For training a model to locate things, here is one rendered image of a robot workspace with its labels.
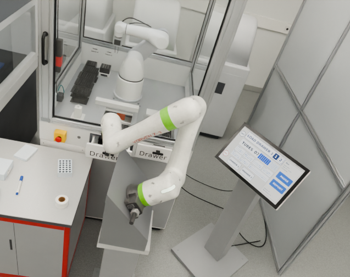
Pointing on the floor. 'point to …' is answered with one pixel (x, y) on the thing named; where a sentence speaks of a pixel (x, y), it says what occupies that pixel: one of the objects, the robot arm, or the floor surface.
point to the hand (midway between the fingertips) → (107, 154)
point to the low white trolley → (37, 212)
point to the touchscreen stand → (218, 238)
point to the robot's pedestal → (120, 259)
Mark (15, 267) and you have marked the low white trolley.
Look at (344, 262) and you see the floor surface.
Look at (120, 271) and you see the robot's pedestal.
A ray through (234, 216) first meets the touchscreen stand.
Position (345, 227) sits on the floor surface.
